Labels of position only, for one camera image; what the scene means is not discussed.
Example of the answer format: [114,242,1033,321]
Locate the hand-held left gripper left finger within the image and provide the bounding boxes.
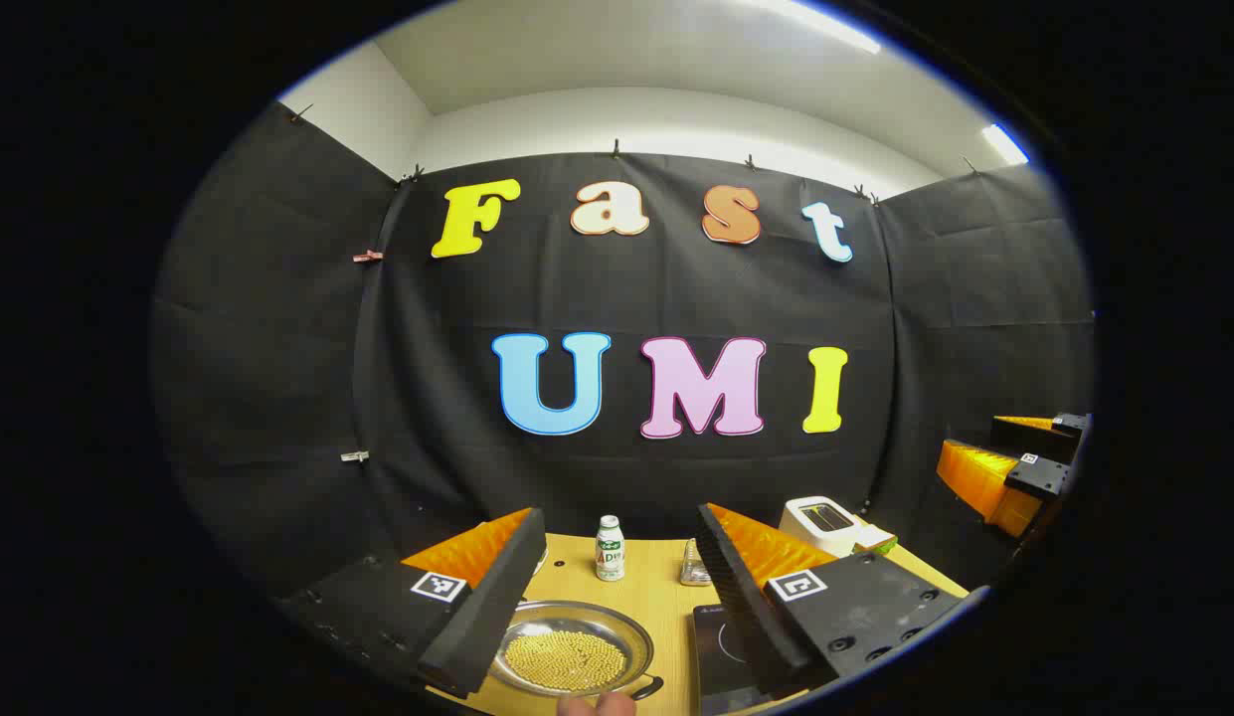
[278,507,548,699]

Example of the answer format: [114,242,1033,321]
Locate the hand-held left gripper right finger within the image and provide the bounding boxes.
[696,502,975,697]

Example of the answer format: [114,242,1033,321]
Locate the black induction cooktop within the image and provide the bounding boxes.
[691,603,806,716]

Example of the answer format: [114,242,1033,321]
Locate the stainless steel pot black handles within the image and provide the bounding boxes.
[487,600,665,702]

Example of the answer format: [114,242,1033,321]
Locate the pile of yellow soybeans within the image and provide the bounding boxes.
[504,630,627,694]

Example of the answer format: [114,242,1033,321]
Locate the white toaster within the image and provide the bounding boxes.
[779,495,871,558]

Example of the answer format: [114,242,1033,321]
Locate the white green drink bottle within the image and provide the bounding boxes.
[595,514,627,583]

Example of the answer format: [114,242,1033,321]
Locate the fluorescent ceiling light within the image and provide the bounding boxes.
[982,123,1030,166]

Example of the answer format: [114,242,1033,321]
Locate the metal wire utensil holder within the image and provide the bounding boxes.
[679,537,715,588]

